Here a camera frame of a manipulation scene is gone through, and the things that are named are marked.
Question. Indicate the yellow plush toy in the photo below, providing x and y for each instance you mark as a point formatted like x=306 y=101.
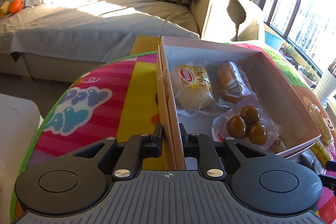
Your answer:
x=5 y=2

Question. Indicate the brown braised eggs packet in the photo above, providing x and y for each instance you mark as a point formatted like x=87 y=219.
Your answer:
x=246 y=124

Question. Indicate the brown cardboard carton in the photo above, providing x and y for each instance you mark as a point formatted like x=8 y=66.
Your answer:
x=218 y=14

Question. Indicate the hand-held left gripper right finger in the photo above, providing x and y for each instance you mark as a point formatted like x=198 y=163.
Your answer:
x=183 y=142

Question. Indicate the pink cardboard box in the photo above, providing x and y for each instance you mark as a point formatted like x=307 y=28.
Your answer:
x=275 y=87

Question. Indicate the white ribbed plant pot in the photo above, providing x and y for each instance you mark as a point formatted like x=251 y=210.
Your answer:
x=326 y=87

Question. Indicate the pale bun packet yellow label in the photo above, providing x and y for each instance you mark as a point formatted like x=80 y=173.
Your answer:
x=193 y=92

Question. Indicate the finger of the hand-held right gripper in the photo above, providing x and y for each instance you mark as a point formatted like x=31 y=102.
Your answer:
x=328 y=180
x=330 y=165

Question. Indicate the beige sofa with grey cover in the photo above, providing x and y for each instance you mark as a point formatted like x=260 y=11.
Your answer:
x=78 y=27

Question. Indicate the brown bun clear packet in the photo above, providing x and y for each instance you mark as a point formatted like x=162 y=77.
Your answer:
x=228 y=77

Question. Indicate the yellow snack packet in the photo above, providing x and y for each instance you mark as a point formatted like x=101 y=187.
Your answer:
x=320 y=153

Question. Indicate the colourful play mat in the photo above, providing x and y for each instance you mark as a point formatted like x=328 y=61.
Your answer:
x=105 y=121

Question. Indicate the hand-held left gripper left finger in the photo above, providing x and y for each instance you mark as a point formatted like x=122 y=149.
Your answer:
x=157 y=142

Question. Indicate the small plant in red pot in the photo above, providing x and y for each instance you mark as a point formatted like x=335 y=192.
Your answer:
x=288 y=49

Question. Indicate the orange toy ball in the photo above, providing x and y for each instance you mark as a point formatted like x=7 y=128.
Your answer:
x=15 y=5

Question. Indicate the long cereal bar packet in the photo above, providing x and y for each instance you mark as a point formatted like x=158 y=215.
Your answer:
x=321 y=119

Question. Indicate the teal plastic basin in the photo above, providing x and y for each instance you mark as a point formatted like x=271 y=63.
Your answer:
x=273 y=39

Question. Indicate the small potted green plant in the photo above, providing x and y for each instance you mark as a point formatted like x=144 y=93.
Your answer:
x=308 y=72

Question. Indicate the white stool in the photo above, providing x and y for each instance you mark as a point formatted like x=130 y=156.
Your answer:
x=15 y=119

